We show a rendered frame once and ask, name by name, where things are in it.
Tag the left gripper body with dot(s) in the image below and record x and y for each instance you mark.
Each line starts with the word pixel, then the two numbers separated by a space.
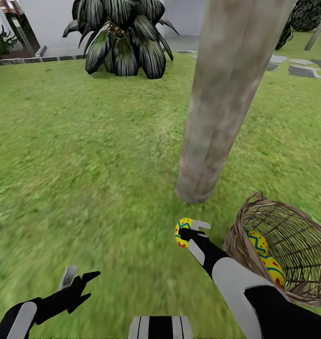
pixel 68 298

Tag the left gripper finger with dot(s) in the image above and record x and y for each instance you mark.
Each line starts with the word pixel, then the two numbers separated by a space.
pixel 83 299
pixel 89 276

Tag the easter egg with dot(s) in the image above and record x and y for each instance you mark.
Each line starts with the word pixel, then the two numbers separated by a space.
pixel 258 240
pixel 185 222
pixel 274 267

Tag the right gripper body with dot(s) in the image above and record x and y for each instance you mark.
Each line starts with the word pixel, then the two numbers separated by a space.
pixel 186 233

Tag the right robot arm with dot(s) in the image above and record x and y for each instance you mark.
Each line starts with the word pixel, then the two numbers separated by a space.
pixel 261 309

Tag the wicker basket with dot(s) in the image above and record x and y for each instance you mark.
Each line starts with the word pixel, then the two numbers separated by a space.
pixel 238 246

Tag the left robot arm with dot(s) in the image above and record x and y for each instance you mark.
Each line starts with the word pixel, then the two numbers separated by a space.
pixel 18 321

